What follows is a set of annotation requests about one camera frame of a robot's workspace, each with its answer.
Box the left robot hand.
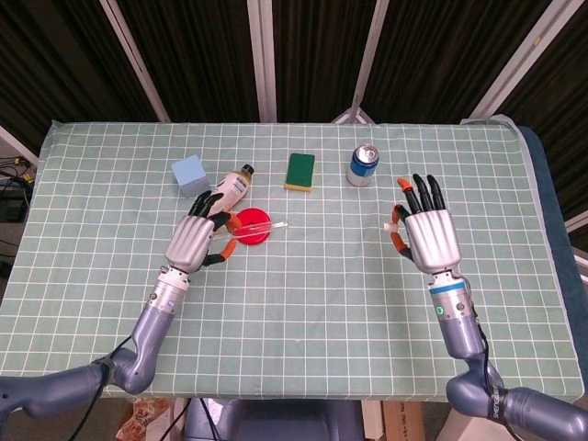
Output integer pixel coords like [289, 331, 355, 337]
[164, 190, 243, 273]

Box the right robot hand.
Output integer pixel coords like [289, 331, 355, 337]
[390, 173, 462, 273]

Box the light blue foam cube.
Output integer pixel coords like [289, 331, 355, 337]
[171, 154, 212, 199]

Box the red plastic disc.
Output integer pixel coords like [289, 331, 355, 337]
[231, 207, 274, 246]

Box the orange juice plastic bottle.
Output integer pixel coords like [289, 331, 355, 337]
[207, 164, 256, 218]

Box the blue and white soda can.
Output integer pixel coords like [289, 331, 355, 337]
[345, 143, 381, 187]

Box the dark blue padded table edge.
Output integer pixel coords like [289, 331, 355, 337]
[516, 125, 588, 300]

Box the green and yellow sponge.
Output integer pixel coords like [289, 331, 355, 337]
[283, 153, 317, 193]

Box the green checked tablecloth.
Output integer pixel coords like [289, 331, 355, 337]
[0, 119, 585, 400]

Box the black equipment box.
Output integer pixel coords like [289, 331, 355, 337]
[0, 182, 31, 222]

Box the brown cardboard box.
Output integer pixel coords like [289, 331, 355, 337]
[380, 401, 455, 441]

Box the printed snack bag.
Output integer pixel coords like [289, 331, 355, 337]
[116, 397, 175, 441]

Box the black pleated curtain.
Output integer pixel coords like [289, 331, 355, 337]
[0, 0, 588, 221]

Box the grey robot torso base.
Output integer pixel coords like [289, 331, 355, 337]
[183, 398, 369, 441]

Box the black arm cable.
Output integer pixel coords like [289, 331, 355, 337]
[75, 334, 137, 441]
[462, 277, 523, 441]

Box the white partition frame post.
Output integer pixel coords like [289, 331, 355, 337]
[99, 0, 172, 123]
[330, 0, 392, 124]
[461, 0, 569, 124]
[246, 0, 279, 123]
[0, 122, 40, 167]

